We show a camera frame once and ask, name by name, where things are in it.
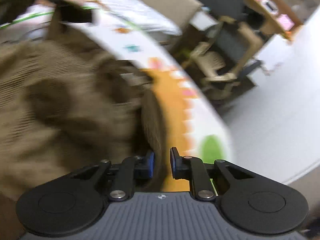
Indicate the beige mesh office chair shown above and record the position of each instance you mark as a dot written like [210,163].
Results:
[223,57]

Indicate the cartoon giraffe play mat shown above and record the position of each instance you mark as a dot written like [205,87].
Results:
[176,103]

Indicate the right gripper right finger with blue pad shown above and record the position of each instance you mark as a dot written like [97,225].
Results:
[206,181]

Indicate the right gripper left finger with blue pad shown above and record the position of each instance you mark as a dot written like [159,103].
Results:
[117,182]

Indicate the brown polka dot corduroy garment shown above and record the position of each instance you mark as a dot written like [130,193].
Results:
[66,103]

